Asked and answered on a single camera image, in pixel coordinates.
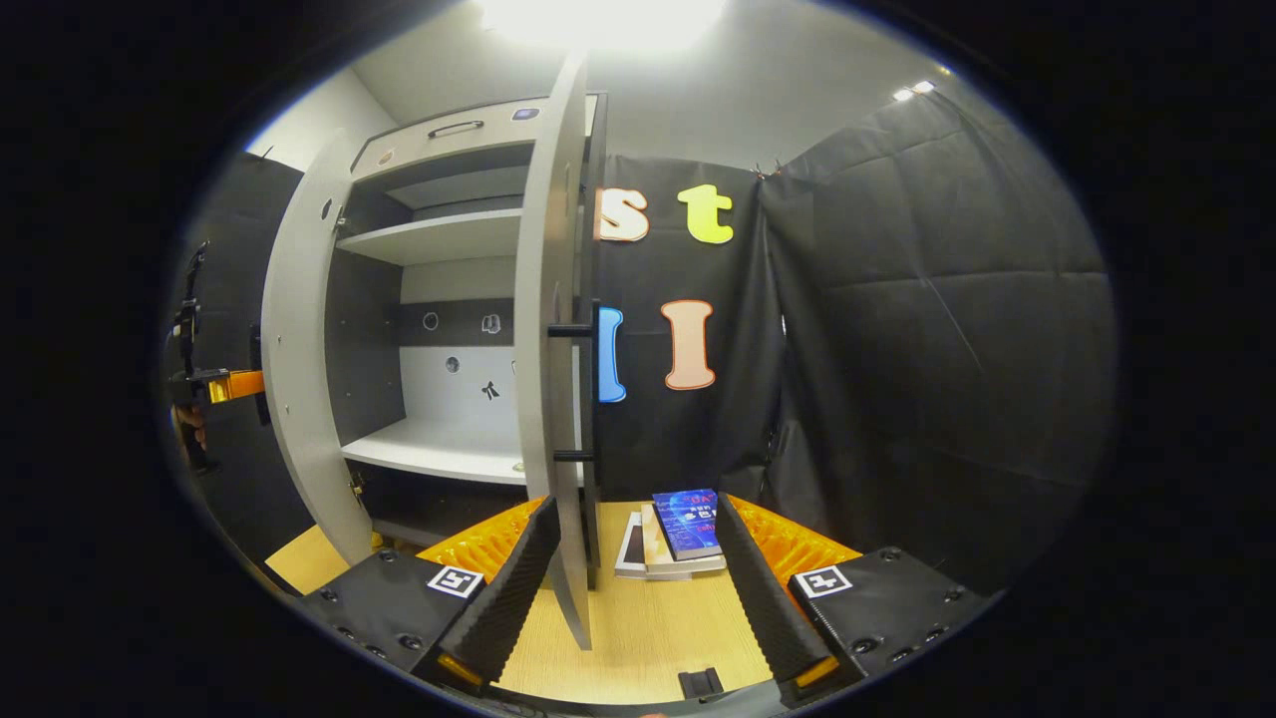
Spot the black backdrop cloth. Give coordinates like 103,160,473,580
164,85,1117,599

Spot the blue book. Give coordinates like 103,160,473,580
653,488,725,562

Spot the beige book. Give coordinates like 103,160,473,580
639,502,728,582

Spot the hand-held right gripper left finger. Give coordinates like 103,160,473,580
299,496,562,689

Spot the white dark-cover book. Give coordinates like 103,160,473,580
614,511,651,580

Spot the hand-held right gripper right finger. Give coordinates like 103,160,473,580
714,494,998,704

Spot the large ceiling light panel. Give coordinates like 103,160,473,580
477,0,731,53

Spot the grey double-door shoe cabinet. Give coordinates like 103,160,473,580
324,92,609,551

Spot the grey shoe cabinet door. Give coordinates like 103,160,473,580
513,52,611,651
261,130,380,567

